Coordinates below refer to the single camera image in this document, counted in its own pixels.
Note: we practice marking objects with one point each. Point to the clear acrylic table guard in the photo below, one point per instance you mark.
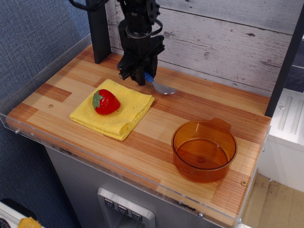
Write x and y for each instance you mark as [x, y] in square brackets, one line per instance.
[44, 82]

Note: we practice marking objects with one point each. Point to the black left vertical post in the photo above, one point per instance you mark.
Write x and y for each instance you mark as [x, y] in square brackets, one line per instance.
[99, 34]

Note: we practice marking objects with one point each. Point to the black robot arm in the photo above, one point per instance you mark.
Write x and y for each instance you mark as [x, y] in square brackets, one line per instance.
[139, 8]

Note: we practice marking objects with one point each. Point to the black right vertical post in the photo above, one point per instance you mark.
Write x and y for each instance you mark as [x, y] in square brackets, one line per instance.
[286, 66]

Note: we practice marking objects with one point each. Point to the red toy strawberry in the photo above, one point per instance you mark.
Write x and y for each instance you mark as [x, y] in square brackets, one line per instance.
[104, 102]

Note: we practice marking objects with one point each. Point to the black vertical post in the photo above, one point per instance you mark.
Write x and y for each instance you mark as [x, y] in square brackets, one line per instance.
[286, 66]
[99, 34]

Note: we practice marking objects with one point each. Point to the white side cabinet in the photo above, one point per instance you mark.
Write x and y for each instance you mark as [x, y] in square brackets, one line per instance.
[282, 155]

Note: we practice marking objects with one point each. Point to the blue handled metal spoon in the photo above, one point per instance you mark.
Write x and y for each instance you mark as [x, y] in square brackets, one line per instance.
[159, 88]

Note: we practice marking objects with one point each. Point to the yellow folded rag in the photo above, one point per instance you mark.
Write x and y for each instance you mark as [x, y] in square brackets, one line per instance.
[117, 125]

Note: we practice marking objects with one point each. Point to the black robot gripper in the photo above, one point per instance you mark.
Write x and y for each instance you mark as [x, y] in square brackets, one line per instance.
[141, 45]

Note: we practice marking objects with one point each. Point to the silver dispenser button panel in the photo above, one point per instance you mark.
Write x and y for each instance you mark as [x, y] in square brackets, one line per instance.
[119, 211]

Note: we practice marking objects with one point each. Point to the grey toy fridge cabinet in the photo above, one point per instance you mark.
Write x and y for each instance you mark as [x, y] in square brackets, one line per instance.
[81, 182]

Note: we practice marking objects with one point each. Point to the yellow black object bottom left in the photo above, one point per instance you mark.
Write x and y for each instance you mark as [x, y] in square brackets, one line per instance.
[24, 223]

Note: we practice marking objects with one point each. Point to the orange transparent plastic pot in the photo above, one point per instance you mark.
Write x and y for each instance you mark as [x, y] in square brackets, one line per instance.
[204, 150]

